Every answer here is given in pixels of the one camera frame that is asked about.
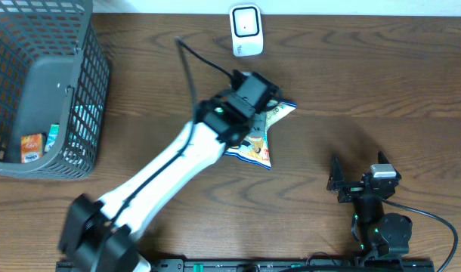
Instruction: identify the colourful snack chip bag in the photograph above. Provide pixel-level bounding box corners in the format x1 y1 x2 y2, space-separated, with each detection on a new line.
224 100 297 170

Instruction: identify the light teal small box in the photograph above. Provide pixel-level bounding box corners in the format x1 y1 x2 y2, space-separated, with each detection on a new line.
45 124 60 153

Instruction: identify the orange small snack box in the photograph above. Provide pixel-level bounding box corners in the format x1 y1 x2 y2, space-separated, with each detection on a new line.
20 134 44 163

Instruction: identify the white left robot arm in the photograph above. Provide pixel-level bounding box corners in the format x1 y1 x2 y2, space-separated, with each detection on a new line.
58 71 282 272

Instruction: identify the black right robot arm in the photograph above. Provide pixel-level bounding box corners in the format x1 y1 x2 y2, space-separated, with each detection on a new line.
326 152 413 266

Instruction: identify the white barcode scanner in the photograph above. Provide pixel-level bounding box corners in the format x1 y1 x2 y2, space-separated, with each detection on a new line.
229 4 264 57

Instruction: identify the grey plastic mesh basket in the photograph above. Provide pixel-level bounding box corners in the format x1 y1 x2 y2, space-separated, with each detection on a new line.
0 0 110 180

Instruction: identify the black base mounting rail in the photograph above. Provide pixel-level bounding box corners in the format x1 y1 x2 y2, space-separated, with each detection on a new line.
56 258 435 272

